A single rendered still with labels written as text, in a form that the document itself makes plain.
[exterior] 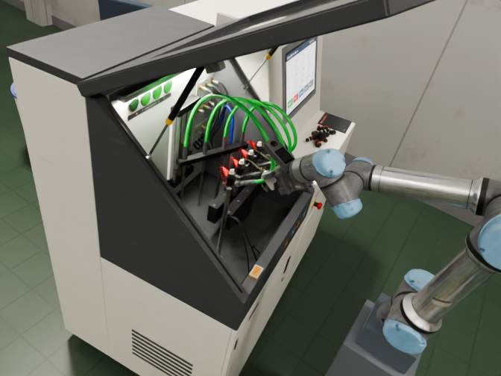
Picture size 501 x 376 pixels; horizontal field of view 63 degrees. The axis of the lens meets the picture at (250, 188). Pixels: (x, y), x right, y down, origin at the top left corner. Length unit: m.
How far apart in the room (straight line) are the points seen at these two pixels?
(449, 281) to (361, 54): 2.64
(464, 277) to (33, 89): 1.26
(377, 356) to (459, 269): 0.56
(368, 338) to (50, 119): 1.23
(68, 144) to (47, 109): 0.12
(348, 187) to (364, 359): 0.66
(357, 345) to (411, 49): 2.42
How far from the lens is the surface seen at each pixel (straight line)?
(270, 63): 1.67
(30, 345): 2.41
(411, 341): 1.25
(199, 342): 1.62
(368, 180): 1.17
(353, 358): 1.55
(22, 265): 2.74
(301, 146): 2.02
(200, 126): 1.77
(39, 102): 1.38
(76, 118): 1.29
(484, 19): 3.31
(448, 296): 1.15
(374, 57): 3.51
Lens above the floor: 2.01
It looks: 38 degrees down
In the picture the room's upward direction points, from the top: 12 degrees clockwise
